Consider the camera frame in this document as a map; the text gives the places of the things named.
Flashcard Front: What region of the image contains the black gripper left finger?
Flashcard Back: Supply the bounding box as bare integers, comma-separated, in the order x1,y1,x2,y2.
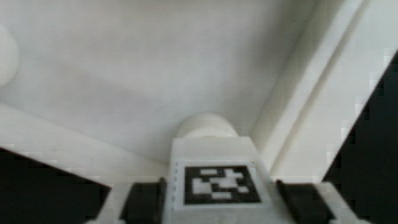
120,178,168,224

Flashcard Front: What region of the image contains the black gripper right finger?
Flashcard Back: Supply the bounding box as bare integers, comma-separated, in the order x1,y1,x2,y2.
276,180,337,224

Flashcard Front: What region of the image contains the white table leg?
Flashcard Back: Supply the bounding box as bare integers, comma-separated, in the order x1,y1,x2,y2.
162,113,296,224

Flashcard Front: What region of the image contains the white square tabletop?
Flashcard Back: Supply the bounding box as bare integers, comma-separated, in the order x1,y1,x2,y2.
0,0,398,224

